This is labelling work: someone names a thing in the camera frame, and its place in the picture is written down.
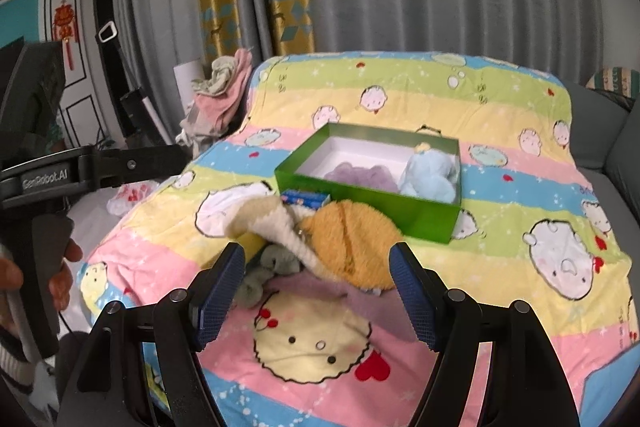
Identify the yellow cream fuzzy cloth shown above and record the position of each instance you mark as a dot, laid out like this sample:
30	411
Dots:
260	214

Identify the small blue packet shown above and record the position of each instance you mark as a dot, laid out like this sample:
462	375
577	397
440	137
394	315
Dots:
305	198

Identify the white red printed cloth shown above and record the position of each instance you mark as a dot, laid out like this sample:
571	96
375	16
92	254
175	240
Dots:
132	197

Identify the grey sofa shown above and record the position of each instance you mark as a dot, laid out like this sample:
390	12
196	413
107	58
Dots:
605	142

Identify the pale green crumpled cloth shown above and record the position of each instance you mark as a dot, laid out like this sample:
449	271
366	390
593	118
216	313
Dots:
217	74

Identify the pink towel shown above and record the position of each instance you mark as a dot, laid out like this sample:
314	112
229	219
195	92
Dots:
225	107

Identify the purple fluffy cloth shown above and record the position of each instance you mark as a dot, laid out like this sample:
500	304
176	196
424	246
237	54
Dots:
360	177

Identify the red knot wall ornament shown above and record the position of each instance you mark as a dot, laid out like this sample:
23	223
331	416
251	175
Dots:
65	19

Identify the orange fuzzy plush pouch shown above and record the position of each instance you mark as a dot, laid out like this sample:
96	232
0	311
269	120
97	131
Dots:
360	237

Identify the white paper roll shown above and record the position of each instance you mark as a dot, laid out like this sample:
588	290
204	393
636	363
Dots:
187	79

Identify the patterned cushion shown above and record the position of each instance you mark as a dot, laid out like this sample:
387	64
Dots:
615	82

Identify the grey-green plush toy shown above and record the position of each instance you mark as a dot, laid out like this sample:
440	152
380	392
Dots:
277	259

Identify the light blue plush toy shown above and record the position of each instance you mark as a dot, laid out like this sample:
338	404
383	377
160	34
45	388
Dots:
427	177

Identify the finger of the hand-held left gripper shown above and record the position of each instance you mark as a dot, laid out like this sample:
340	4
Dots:
145	164

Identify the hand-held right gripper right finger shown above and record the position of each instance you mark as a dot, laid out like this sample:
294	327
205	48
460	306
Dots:
415	304

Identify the green cardboard box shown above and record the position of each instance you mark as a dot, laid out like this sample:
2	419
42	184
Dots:
380	213

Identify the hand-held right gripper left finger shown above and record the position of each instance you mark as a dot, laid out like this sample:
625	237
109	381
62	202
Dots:
220	299

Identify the person's left hand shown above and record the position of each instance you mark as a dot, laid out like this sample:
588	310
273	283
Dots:
70	274

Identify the person's left forearm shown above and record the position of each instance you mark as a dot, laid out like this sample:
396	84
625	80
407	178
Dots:
15	372

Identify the striped cartoon printed blanket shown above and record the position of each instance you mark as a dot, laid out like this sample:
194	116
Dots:
500	147

